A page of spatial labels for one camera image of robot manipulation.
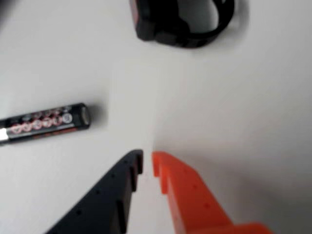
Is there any black ring-shaped finger device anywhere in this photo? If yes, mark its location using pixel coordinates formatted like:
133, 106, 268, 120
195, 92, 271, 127
129, 0, 236, 49

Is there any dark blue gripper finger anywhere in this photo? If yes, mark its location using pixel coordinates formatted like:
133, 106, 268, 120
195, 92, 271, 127
45, 149, 144, 234

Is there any black AAA battery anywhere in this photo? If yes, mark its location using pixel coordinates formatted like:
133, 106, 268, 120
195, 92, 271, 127
0, 102, 92, 146

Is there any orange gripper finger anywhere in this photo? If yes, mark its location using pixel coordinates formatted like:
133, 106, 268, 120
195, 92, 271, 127
151, 151, 275, 234

